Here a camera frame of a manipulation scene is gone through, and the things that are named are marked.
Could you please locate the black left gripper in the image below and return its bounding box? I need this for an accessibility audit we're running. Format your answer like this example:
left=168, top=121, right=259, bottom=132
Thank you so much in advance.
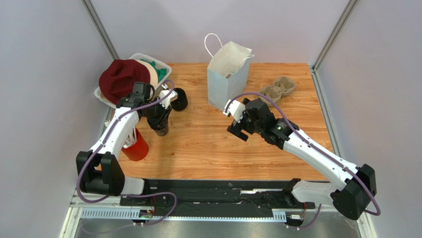
left=142, top=97, right=172, bottom=128

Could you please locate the stack of black cups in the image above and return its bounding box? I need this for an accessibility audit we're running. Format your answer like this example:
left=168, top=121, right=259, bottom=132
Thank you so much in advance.
left=150, top=119, right=169, bottom=136

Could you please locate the white paper bag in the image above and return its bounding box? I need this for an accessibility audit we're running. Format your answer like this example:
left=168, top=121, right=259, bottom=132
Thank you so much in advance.
left=207, top=40, right=255, bottom=111

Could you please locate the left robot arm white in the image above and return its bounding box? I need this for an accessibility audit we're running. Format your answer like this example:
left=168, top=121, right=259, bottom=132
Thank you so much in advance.
left=76, top=93, right=174, bottom=202

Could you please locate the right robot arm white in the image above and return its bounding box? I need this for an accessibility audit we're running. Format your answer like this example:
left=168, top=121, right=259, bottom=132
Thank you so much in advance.
left=223, top=98, right=376, bottom=220

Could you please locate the red cup with straws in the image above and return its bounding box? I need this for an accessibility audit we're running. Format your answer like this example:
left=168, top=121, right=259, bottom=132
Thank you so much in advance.
left=122, top=128, right=149, bottom=161

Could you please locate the beige hat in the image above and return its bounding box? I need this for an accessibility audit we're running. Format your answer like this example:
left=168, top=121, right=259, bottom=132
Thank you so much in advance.
left=138, top=60, right=158, bottom=97

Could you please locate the green cloth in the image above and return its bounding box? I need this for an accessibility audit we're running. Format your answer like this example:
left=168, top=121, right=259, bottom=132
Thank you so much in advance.
left=140, top=59, right=167, bottom=82

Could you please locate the dark red bucket hat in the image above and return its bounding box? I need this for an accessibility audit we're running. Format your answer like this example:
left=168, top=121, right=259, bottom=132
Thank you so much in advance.
left=99, top=59, right=151, bottom=104

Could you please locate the brown pulp cup carrier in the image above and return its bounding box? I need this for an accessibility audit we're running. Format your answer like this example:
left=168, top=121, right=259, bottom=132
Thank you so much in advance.
left=259, top=76, right=296, bottom=107

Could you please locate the white plastic basket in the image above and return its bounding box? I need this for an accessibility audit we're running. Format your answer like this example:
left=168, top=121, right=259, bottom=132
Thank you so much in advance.
left=94, top=53, right=172, bottom=109

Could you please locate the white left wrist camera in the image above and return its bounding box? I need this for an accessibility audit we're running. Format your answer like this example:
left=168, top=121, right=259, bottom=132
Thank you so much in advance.
left=158, top=90, right=178, bottom=109

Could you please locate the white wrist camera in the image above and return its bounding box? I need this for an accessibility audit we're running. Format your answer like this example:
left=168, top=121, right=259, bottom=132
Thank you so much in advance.
left=158, top=90, right=178, bottom=109
left=223, top=100, right=245, bottom=123

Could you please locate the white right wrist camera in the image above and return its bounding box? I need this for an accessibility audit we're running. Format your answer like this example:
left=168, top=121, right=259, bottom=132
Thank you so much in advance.
left=223, top=100, right=245, bottom=123

